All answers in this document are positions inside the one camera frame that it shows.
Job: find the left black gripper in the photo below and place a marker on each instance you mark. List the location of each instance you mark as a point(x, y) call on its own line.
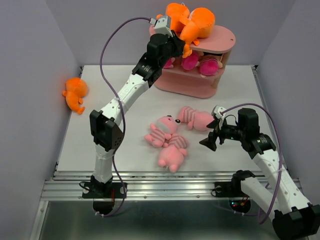
point(178, 43)

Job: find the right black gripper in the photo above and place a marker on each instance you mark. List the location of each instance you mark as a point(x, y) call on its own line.
point(210, 141)

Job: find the boy doll pink pants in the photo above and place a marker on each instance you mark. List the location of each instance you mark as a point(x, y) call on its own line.
point(210, 64)
point(192, 61)
point(169, 63)

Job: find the orange shark plush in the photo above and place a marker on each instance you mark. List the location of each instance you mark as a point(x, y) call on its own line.
point(198, 25)
point(177, 11)

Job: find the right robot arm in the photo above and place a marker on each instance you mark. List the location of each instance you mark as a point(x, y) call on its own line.
point(292, 215)

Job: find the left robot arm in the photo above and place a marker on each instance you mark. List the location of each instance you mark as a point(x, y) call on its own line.
point(104, 124)

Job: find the pink three-tier shelf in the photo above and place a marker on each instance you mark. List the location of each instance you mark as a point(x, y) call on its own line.
point(199, 74)

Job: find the pink striped plush upper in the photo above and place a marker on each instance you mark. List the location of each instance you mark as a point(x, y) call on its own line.
point(195, 119)

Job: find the pink striped plush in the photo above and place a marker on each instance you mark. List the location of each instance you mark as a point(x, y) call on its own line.
point(195, 119)
point(173, 155)

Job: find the pink striped plush lower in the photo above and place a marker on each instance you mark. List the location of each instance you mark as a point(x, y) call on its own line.
point(173, 155)

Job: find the pink plush with face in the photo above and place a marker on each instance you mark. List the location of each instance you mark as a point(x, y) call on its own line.
point(162, 131)

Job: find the plain orange plush toy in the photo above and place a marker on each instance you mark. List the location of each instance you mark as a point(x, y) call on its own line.
point(75, 90)

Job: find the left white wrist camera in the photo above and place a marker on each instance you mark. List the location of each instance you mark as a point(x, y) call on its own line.
point(161, 26)

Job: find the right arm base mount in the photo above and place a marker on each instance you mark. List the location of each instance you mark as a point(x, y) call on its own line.
point(239, 202)

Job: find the aluminium rail frame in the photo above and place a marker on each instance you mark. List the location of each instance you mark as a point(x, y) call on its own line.
point(160, 205)

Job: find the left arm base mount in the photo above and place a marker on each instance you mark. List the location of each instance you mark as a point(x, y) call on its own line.
point(107, 200)

